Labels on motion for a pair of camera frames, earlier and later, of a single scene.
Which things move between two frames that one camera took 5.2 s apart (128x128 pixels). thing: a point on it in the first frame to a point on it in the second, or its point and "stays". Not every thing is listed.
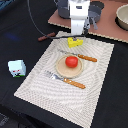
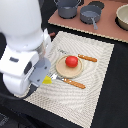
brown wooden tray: (107, 25) stays
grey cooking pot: (63, 8) stays
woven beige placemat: (74, 103) stays
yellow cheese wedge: (74, 43) to (47, 80)
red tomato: (71, 61) stays
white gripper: (79, 11) to (22, 70)
